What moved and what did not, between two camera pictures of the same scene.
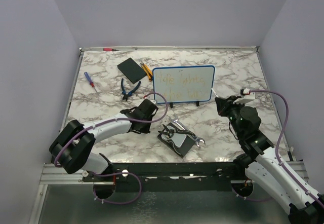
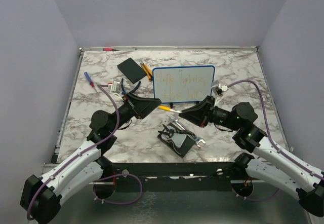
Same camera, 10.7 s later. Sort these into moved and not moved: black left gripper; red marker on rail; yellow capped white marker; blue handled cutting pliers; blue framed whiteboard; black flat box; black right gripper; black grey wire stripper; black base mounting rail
Moved: yellow capped white marker; black right gripper; black left gripper
Not moved: red marker on rail; black base mounting rail; blue framed whiteboard; blue handled cutting pliers; black grey wire stripper; black flat box
